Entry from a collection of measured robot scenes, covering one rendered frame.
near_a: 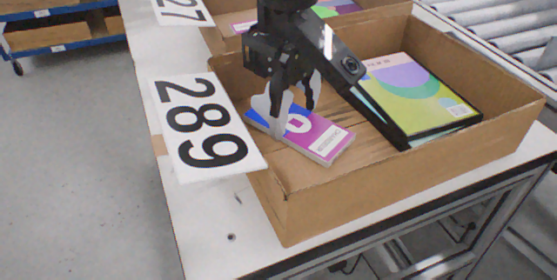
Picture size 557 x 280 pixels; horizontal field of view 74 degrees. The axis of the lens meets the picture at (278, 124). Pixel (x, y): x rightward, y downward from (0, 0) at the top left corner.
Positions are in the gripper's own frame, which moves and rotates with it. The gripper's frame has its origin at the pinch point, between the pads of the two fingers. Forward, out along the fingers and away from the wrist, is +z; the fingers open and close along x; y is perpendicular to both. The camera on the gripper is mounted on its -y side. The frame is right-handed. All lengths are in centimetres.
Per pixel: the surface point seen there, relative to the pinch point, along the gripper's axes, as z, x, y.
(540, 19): 3, -69, -20
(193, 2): -8.1, -7.1, 30.0
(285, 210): -5.2, 16.4, -10.7
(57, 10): 44, -31, 174
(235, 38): -6.9, -3.7, 15.9
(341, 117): 1.3, -6.5, -3.9
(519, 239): 77, -71, -45
